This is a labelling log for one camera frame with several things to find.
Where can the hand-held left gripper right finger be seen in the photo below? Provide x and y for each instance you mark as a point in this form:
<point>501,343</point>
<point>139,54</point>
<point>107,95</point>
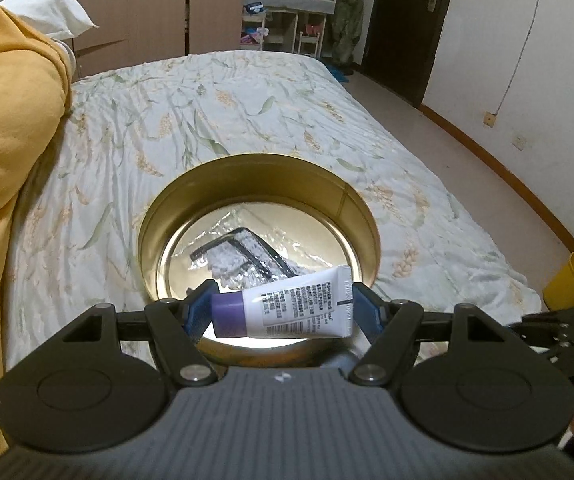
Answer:
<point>369,308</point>

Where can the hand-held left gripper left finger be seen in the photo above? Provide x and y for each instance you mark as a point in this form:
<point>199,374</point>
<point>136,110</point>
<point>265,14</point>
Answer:
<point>199,306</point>

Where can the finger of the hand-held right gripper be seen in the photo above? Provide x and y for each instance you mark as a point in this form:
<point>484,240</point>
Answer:
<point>567,330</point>

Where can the white tube with purple cap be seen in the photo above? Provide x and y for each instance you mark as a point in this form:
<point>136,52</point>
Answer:
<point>292,305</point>

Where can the round metal tin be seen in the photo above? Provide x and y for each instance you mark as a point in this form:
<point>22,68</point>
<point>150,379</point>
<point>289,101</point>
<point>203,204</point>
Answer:
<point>267,180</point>

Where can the yellow plastic cup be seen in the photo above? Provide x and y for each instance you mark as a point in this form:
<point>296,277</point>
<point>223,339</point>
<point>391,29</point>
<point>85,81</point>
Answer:
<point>569,285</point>

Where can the clear plastic bag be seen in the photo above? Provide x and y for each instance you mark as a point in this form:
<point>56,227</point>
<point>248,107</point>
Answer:
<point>237,260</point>

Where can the floral bed quilt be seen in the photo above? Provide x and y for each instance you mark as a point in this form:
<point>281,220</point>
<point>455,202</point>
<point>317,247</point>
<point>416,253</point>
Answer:
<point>267,110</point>

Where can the blue cloth on floor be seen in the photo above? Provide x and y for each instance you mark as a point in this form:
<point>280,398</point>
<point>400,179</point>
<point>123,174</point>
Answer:
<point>339,74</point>

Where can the yellow blanket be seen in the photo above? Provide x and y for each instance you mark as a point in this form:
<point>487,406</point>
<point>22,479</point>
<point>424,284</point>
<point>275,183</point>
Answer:
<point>2,135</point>

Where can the white chair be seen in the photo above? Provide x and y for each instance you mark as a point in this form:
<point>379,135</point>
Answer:
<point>309,42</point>

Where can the dark wooden door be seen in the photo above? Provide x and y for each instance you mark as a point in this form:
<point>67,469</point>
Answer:
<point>407,30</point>

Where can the green jacket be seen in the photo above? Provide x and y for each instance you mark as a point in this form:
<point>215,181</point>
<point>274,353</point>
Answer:
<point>348,20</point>

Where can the wooden wardrobe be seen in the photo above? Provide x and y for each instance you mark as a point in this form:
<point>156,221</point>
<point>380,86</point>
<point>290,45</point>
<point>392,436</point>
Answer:
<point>132,5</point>

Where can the white desk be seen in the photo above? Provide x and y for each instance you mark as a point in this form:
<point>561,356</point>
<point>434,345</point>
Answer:
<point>287,7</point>

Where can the white pillow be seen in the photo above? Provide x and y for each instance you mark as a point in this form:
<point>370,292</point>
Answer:
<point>47,12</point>

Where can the wall socket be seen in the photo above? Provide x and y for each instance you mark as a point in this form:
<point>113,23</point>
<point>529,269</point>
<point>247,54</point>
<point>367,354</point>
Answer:
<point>519,141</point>
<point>490,119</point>

